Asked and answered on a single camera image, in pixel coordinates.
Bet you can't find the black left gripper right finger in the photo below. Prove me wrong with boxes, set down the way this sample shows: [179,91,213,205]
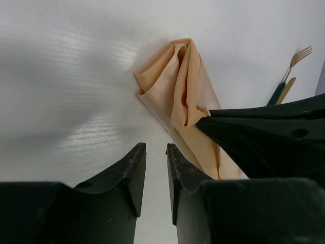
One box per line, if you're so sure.
[166,144,324,243]

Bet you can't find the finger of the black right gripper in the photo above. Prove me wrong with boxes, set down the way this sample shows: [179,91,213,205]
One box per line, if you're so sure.
[197,94,324,187]

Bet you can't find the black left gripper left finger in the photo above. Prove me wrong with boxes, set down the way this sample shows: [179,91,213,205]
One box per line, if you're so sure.
[1,143,146,243]

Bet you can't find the peach cloth napkin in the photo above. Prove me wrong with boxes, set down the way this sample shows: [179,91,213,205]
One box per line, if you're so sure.
[134,39,243,179]

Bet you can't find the gold fork black handle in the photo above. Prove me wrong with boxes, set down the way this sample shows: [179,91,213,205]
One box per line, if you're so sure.
[266,45,313,106]

